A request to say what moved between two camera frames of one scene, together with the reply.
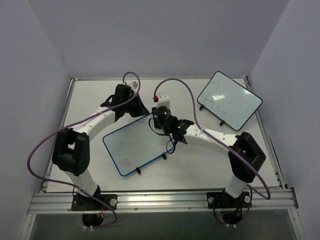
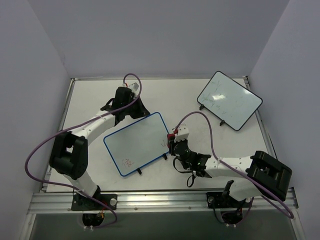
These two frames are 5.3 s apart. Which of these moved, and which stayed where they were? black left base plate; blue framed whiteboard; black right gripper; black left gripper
Moved: black right gripper
Stayed: black left base plate; blue framed whiteboard; black left gripper
